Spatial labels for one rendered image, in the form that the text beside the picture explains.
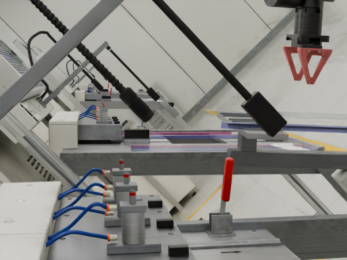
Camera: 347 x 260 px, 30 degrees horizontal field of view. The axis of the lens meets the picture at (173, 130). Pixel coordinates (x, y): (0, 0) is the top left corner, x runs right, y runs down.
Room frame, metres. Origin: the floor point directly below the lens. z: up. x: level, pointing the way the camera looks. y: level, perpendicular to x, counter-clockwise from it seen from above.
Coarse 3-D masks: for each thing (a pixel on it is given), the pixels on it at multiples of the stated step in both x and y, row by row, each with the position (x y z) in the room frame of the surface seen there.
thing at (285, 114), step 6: (204, 114) 1.33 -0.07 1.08; (210, 114) 1.32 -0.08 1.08; (216, 114) 1.32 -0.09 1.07; (222, 114) 1.32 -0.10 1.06; (228, 114) 1.32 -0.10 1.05; (234, 114) 1.32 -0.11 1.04; (240, 114) 1.32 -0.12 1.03; (246, 114) 1.32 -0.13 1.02; (282, 114) 1.32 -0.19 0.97; (288, 114) 1.32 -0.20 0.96; (294, 114) 1.32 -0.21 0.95; (300, 114) 1.32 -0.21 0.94; (306, 114) 1.32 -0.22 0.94; (312, 114) 1.32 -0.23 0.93; (318, 114) 1.32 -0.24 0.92; (324, 114) 1.32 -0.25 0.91; (330, 114) 1.32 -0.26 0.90; (336, 114) 1.32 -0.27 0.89; (342, 114) 1.32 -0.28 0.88
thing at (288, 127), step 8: (232, 128) 1.10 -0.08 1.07; (240, 128) 1.10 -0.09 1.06; (288, 128) 1.09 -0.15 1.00; (296, 128) 1.09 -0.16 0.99; (304, 128) 1.09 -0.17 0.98; (312, 128) 1.09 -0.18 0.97; (320, 128) 1.09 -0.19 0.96; (328, 128) 1.09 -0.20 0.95; (336, 128) 1.09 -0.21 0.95; (344, 128) 1.08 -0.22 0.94
